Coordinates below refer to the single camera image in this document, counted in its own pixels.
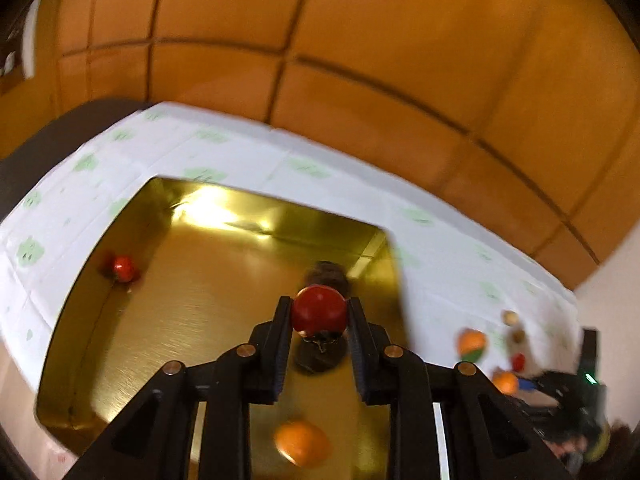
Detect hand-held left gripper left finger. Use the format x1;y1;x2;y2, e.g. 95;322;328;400
62;296;296;480

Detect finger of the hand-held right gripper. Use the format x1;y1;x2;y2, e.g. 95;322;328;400
517;377;556;396

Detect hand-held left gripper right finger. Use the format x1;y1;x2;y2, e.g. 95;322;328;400
347;296;576;480

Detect orange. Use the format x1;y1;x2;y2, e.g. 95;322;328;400
492;371;521;396
274;420;332;467

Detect tangerine with green leaf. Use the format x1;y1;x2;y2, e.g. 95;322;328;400
457;328;488;362

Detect gold tin box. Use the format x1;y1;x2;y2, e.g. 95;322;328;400
35;176;413;480

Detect white green-printed tablecloth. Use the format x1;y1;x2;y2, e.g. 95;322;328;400
0;101;583;480

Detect wooden wardrobe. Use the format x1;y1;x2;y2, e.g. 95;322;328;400
0;0;640;291

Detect dark brown table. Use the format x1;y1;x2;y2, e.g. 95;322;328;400
0;97;156;221

